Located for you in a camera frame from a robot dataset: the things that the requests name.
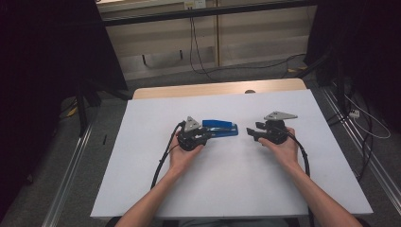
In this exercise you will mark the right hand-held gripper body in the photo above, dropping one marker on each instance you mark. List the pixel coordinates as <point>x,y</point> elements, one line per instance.
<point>277,129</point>

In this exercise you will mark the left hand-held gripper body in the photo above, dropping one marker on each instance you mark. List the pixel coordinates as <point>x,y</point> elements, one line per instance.
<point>189,138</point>

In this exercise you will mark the blue stapler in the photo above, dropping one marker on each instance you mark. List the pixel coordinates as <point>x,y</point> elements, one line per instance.
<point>222,128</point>

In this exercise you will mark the person's left hand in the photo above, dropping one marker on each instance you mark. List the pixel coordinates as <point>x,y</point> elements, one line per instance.
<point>181,157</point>

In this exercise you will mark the person's right hand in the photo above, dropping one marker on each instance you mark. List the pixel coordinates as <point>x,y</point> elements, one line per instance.
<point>283,153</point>

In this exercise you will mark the white table cover sheet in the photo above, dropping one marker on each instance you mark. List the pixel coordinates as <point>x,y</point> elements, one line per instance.
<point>233,183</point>

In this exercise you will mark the black metal stand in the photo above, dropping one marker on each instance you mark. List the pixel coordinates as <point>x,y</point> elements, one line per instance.
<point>339,82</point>
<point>82,107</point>

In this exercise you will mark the white power plug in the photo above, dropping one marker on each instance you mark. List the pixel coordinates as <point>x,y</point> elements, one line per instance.
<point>354,113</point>

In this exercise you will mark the beige wooden cabinet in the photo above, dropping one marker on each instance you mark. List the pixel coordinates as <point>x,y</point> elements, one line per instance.
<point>258,41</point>

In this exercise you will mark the black horizontal bar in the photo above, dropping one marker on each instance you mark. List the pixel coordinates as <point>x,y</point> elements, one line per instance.
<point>201,13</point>

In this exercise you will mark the yellow floor tape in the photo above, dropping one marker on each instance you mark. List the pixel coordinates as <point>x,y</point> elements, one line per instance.
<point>72,111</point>

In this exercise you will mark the black curtain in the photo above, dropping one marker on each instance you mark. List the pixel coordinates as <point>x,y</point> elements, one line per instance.
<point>47,63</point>
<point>372,47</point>

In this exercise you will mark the white wall socket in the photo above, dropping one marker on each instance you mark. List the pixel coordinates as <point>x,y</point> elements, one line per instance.
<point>195,3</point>

